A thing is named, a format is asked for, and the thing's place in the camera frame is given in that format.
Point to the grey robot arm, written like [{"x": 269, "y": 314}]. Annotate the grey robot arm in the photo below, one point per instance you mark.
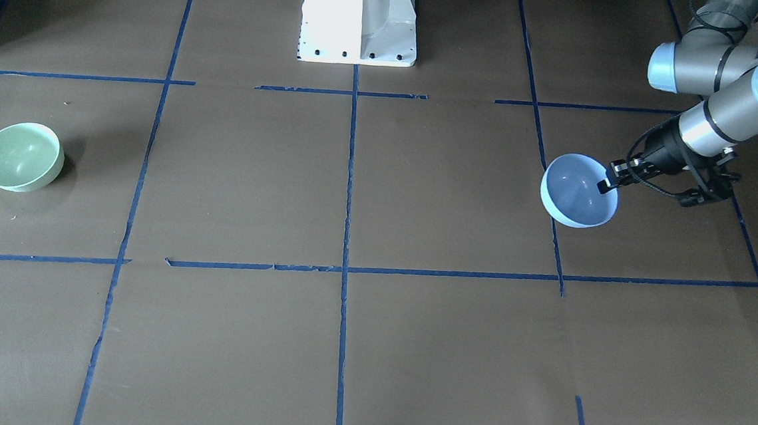
[{"x": 710, "y": 61}]

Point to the blue bowl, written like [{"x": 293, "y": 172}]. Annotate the blue bowl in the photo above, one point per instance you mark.
[{"x": 570, "y": 194}]

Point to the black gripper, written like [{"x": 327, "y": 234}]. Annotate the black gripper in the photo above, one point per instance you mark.
[{"x": 664, "y": 151}]

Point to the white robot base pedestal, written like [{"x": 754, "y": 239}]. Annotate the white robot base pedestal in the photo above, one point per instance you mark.
[{"x": 380, "y": 33}]

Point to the green bowl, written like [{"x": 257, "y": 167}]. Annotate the green bowl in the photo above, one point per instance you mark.
[{"x": 31, "y": 157}]

